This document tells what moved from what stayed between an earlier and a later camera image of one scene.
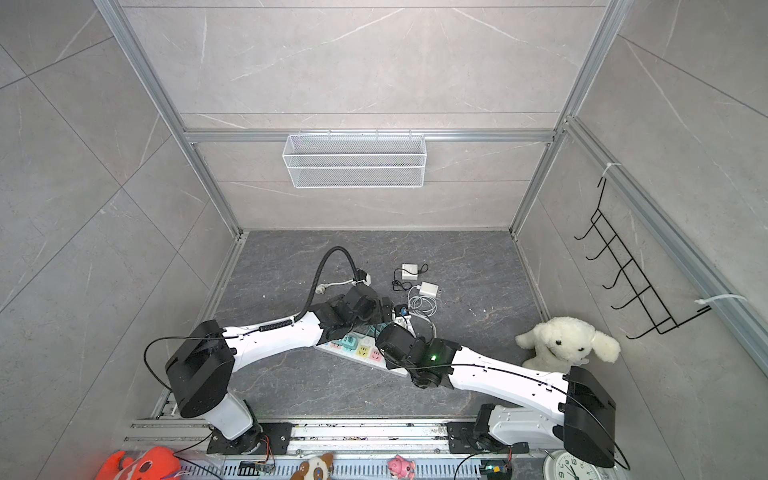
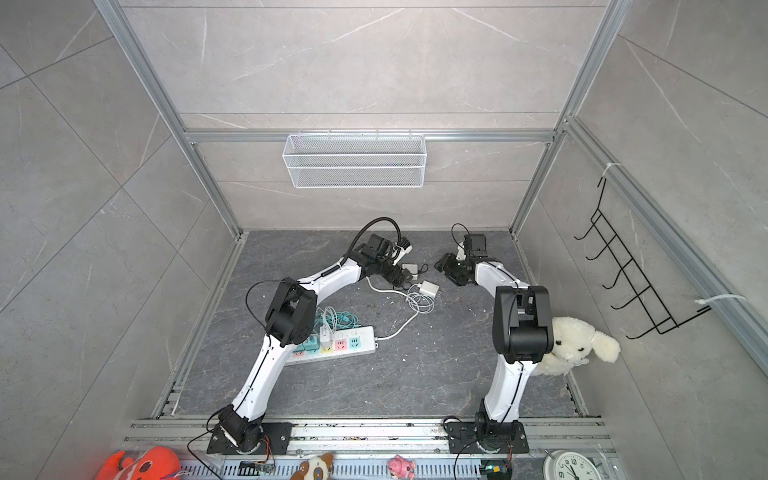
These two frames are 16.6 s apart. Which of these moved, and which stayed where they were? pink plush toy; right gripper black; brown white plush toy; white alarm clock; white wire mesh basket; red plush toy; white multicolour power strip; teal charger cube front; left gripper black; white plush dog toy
Moved: right gripper black; left gripper black; teal charger cube front; white multicolour power strip
Stayed: white alarm clock; pink plush toy; white plush dog toy; brown white plush toy; white wire mesh basket; red plush toy
